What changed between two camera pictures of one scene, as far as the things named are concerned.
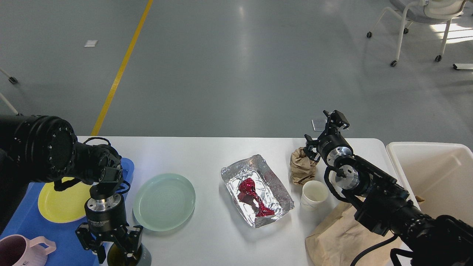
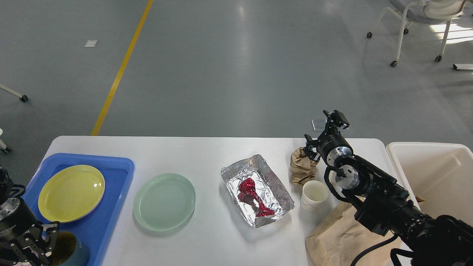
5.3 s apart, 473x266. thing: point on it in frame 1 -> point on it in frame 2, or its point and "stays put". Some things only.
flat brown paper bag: x=342 y=240 stays put
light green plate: x=163 y=202 stays put
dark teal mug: x=116 y=256 -> x=70 y=251
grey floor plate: x=319 y=125 stays put
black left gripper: x=106 y=219 -> x=17 y=222
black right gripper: x=331 y=140 stays put
